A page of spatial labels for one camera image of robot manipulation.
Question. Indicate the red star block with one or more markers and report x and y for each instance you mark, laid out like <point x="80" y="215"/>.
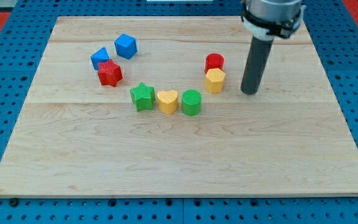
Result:
<point x="109" y="73"/>

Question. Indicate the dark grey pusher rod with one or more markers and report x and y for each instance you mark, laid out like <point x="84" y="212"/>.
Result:
<point x="255" y="65"/>

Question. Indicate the green star block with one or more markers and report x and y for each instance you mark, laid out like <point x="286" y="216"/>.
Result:
<point x="143" y="96"/>

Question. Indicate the red cylinder block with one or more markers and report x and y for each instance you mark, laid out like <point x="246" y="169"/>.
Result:
<point x="213" y="60"/>

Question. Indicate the yellow heart block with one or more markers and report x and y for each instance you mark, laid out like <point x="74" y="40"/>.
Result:
<point x="167" y="101"/>

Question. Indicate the green cylinder block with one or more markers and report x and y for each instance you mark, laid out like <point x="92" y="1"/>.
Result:
<point x="191" y="102"/>

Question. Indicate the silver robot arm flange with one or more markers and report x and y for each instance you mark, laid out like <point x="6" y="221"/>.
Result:
<point x="268" y="19"/>

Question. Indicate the blue triangle block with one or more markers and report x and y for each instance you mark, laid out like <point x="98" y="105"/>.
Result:
<point x="99" y="57"/>

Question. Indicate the light wooden board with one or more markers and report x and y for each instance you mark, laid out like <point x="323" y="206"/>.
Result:
<point x="76" y="138"/>

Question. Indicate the blue cube block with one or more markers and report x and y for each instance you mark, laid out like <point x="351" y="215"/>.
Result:
<point x="125" y="46"/>

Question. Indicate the yellow hexagon block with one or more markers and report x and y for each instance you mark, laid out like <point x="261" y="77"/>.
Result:
<point x="214" y="80"/>

